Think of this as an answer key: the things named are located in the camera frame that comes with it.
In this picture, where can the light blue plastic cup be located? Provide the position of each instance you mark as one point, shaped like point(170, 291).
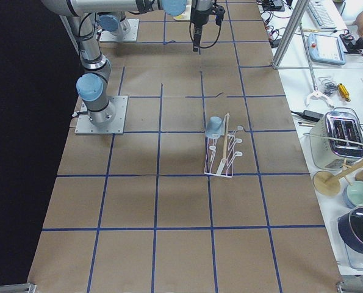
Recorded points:
point(214, 126)

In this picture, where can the dark blue pot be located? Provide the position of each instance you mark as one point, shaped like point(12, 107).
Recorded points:
point(350, 226)

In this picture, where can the silver toaster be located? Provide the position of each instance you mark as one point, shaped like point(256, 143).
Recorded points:
point(335, 140)

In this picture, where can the white keyboard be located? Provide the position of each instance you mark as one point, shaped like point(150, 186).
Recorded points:
point(320, 17)

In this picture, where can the black power adapter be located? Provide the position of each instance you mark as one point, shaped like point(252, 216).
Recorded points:
point(312, 116)

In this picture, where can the white reacher grabber tool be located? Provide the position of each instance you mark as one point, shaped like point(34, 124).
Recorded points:
point(315, 93)

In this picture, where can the yellow screwdriver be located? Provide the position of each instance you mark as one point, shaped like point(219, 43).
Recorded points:
point(343, 92)

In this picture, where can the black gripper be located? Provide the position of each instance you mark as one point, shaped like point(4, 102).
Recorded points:
point(199, 17)

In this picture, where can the white wire cup rack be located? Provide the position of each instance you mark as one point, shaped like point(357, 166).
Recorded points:
point(221, 153)

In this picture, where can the light green bowl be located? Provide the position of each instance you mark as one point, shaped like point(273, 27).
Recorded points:
point(353, 194)

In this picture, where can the aluminium frame post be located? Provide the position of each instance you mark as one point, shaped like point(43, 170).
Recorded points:
point(295, 20)

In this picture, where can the wooden mug tree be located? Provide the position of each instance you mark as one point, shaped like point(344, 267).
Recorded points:
point(328, 184)

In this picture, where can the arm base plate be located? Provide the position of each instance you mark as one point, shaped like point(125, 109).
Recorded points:
point(109, 121)
point(115, 31)

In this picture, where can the blue teach pendant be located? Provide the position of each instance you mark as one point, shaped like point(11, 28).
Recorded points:
point(325, 49)

